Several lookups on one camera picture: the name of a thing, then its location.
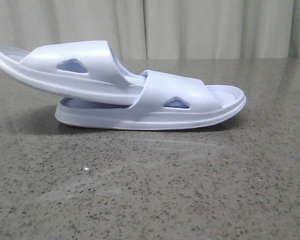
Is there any pale green curtain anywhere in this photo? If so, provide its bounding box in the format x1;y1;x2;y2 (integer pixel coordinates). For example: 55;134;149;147
0;0;300;60

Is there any light blue slipper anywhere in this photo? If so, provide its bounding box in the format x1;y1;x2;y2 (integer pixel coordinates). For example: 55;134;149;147
0;40;146;106
55;70;246;130

